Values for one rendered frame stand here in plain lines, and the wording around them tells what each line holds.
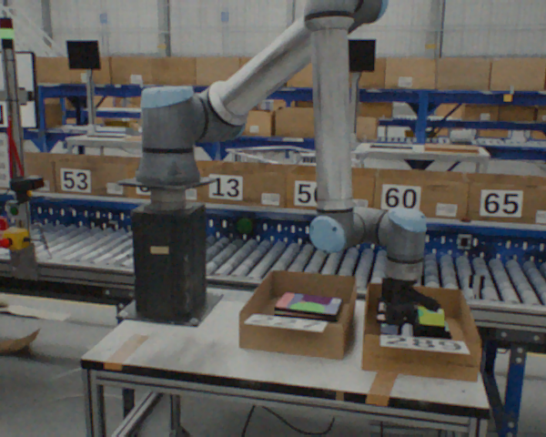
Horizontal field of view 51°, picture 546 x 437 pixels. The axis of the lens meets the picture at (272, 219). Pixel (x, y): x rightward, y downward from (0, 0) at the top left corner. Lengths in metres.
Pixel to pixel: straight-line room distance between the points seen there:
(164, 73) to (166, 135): 6.03
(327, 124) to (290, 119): 5.58
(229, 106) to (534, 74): 5.65
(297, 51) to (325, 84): 0.25
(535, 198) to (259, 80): 1.37
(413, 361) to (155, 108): 0.96
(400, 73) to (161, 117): 5.52
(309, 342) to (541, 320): 0.86
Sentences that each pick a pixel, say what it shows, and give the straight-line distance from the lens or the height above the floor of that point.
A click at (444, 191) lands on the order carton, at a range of 2.53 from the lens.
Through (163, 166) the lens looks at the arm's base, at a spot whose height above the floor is 1.21.
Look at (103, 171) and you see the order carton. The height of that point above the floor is 1.01.
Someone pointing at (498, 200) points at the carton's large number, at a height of 0.98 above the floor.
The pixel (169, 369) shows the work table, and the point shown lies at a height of 0.75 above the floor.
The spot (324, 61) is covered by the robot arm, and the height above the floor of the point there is 1.49.
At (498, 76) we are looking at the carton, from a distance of 7.07.
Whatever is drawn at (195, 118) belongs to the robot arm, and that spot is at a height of 1.34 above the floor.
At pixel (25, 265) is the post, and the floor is 0.72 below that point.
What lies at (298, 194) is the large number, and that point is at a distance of 2.58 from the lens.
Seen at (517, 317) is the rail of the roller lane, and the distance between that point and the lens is 2.07.
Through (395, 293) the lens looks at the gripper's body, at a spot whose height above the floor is 0.94.
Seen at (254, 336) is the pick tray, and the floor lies 0.79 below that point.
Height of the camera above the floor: 1.45
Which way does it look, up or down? 14 degrees down
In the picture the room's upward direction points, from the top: 1 degrees clockwise
